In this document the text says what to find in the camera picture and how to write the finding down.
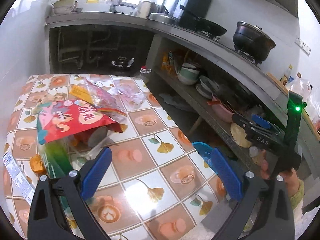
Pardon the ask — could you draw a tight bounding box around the blue white toothpaste box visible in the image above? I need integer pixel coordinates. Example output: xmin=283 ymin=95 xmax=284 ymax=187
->
xmin=2 ymin=151 xmax=35 ymax=206

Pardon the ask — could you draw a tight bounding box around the orange peel piece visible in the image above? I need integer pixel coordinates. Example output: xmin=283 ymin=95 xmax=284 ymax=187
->
xmin=29 ymin=154 xmax=47 ymax=175

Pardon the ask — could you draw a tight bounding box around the green plastic drink bottle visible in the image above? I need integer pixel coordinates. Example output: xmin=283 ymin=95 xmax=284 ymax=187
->
xmin=39 ymin=140 xmax=73 ymax=179

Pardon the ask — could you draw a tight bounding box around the red snack bag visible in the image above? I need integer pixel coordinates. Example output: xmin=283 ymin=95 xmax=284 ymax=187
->
xmin=33 ymin=100 xmax=126 ymax=145

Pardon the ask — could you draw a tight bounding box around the clear plastic tray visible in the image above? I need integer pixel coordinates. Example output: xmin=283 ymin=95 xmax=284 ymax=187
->
xmin=65 ymin=124 xmax=128 ymax=159

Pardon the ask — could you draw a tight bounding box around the green sleeve right forearm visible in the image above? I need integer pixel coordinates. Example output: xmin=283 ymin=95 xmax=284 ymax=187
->
xmin=290 ymin=179 xmax=304 ymax=210

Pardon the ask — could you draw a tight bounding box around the concrete kitchen counter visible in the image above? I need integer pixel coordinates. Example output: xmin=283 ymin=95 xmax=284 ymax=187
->
xmin=44 ymin=11 xmax=320 ymax=140

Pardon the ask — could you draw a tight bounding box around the right hand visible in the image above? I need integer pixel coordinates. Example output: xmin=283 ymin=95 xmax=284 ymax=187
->
xmin=260 ymin=149 xmax=301 ymax=198

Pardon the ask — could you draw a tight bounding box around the round straw mat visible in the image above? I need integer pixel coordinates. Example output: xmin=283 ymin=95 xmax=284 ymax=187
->
xmin=230 ymin=122 xmax=252 ymax=148

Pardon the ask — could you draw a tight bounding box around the pink plastic basin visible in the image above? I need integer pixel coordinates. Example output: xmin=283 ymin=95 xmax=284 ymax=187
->
xmin=207 ymin=96 xmax=236 ymax=124

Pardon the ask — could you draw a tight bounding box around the stack of green white bowls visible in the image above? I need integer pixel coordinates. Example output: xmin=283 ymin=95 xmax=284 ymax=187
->
xmin=177 ymin=63 xmax=200 ymax=85

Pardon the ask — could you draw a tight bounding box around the dark cooking pot with lid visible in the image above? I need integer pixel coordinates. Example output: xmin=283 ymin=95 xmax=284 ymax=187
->
xmin=233 ymin=21 xmax=276 ymax=64

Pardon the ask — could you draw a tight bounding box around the black wok pan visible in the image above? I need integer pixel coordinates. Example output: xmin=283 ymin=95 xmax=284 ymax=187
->
xmin=180 ymin=5 xmax=227 ymax=38

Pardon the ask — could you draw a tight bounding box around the patterned tablecloth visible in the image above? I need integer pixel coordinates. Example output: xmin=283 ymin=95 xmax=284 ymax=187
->
xmin=1 ymin=74 xmax=226 ymax=239

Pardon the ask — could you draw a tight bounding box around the clear pink plastic bag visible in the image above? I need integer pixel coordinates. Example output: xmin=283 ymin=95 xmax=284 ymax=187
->
xmin=85 ymin=80 xmax=145 ymax=113

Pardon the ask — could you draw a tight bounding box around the black microwave oven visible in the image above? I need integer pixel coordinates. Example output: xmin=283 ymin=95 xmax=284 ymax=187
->
xmin=161 ymin=0 xmax=212 ymax=30

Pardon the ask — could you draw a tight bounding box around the yellow paper wrapper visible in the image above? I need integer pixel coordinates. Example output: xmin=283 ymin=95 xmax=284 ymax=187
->
xmin=69 ymin=85 xmax=93 ymax=104

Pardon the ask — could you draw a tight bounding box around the white mug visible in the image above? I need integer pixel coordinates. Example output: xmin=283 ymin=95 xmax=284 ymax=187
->
xmin=136 ymin=0 xmax=152 ymax=18

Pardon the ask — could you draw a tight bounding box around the white enamel basin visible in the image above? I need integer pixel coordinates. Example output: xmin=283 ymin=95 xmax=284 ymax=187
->
xmin=53 ymin=0 xmax=77 ymax=15

